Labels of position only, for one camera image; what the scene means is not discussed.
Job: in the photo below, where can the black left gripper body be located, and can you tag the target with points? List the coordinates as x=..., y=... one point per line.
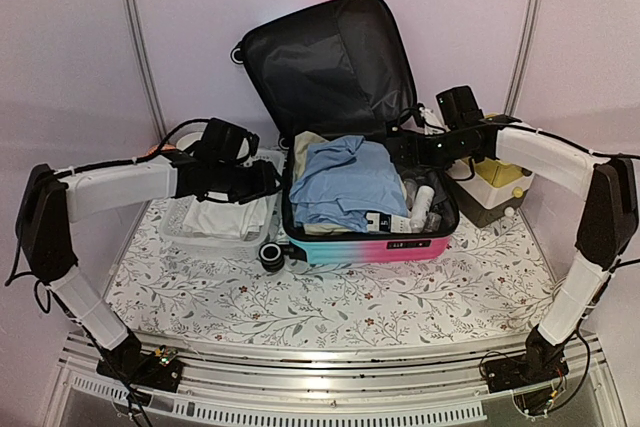
x=243, y=187

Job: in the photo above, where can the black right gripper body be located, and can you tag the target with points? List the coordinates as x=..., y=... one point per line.
x=438, y=157

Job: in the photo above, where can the white garment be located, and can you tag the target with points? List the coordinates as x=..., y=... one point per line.
x=227, y=221

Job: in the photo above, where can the light blue shirt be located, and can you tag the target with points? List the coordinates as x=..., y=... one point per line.
x=343, y=180

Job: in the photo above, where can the pink and teal kids suitcase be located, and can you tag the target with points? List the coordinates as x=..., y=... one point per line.
x=339, y=68

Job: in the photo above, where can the beige garment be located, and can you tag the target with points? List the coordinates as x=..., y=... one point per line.
x=302, y=142

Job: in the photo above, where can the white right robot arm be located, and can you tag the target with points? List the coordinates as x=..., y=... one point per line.
x=606, y=209

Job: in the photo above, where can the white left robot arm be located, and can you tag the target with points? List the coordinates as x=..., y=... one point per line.
x=220, y=167

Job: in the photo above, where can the white cylindrical bottle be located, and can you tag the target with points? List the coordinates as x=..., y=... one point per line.
x=421, y=207

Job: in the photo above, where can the white ceramic bowl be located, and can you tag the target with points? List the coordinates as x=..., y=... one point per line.
x=187, y=140

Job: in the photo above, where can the black and white sock pack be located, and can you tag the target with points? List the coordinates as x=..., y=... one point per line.
x=387, y=224

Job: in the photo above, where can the yellow top drawer box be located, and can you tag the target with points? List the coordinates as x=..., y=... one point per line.
x=486, y=188

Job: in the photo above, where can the orange patterned small dish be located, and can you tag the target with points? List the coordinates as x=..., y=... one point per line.
x=157, y=150

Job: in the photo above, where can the white perforated plastic basket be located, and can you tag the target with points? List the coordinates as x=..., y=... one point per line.
x=171, y=230

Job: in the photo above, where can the floral patterned table mat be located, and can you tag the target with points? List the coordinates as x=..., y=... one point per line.
x=489, y=282

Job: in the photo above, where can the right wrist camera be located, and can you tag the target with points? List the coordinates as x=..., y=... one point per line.
x=427, y=117

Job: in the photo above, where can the right wall aluminium post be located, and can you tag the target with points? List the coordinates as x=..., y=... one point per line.
x=523, y=54

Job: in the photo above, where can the wall aluminium post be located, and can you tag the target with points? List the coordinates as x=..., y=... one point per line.
x=523, y=54
x=136, y=31

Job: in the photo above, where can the aluminium front rail frame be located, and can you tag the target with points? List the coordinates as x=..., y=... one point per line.
x=226, y=384

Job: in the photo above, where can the left wall aluminium post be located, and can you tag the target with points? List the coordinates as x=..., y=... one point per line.
x=136, y=31

